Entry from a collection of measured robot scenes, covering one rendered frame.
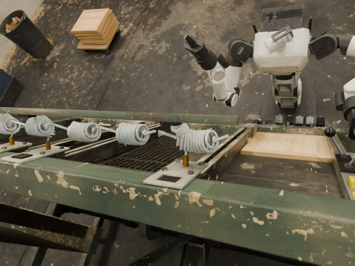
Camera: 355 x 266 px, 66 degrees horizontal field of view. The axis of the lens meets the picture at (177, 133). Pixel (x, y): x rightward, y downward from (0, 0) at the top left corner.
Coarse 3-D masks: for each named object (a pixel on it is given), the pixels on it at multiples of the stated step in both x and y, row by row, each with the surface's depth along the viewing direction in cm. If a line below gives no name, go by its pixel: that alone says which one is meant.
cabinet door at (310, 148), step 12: (264, 132) 165; (252, 144) 136; (264, 144) 137; (276, 144) 136; (288, 144) 136; (300, 144) 136; (312, 144) 135; (324, 144) 133; (264, 156) 121; (276, 156) 119; (288, 156) 116; (300, 156) 114; (312, 156) 113; (324, 156) 113
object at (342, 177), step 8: (336, 136) 141; (328, 144) 134; (336, 152) 111; (344, 152) 111; (336, 160) 100; (336, 168) 98; (344, 176) 84; (344, 184) 78; (344, 192) 77; (352, 200) 68
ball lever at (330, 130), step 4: (328, 128) 100; (332, 128) 100; (324, 132) 101; (328, 132) 100; (332, 132) 99; (328, 136) 100; (332, 136) 100; (336, 140) 100; (336, 144) 100; (340, 148) 100; (340, 152) 100; (340, 156) 101; (344, 156) 99
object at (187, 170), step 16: (176, 128) 74; (240, 128) 151; (256, 128) 166; (224, 144) 114; (240, 144) 126; (176, 160) 78; (208, 160) 96; (224, 160) 100; (160, 176) 67; (176, 176) 67; (192, 176) 66; (208, 176) 84
